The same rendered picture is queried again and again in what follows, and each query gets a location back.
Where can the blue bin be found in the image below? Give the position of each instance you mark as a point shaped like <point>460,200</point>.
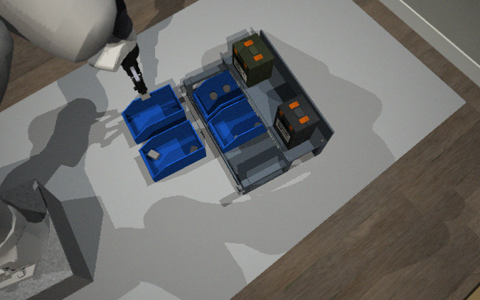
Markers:
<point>154,115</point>
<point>208,107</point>
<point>174,147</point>
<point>236,119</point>

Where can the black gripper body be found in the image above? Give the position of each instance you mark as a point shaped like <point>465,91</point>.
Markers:
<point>130,58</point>

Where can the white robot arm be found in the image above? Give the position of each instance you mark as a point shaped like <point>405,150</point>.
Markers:
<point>76,31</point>

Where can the grey shelf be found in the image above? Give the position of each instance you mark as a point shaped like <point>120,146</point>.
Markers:
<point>265,157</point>

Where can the olive green case with orange latches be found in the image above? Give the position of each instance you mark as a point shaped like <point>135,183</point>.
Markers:
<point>253,60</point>

